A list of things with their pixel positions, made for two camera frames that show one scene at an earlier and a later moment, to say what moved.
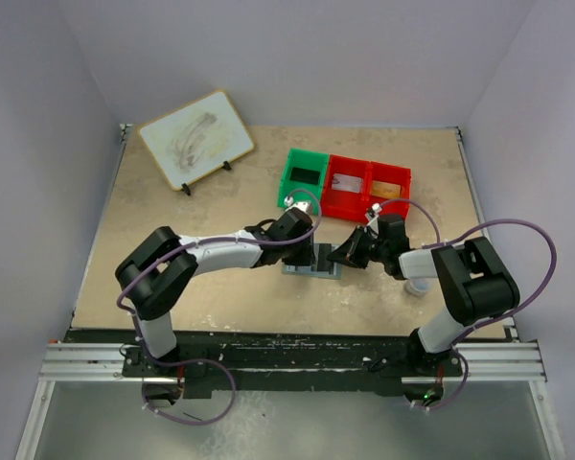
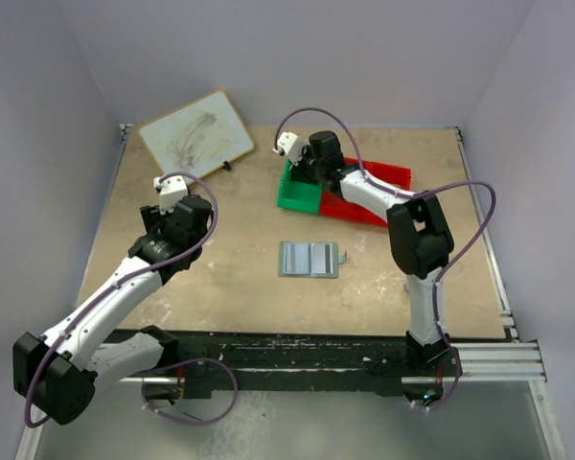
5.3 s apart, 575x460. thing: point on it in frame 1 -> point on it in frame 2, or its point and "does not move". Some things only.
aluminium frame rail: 510,361 does not move
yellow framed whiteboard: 193,141 does not move
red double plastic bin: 353,186 does not move
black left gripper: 306,256 -> 152,216
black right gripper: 349,252 -> 299,169
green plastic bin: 303,178 does not move
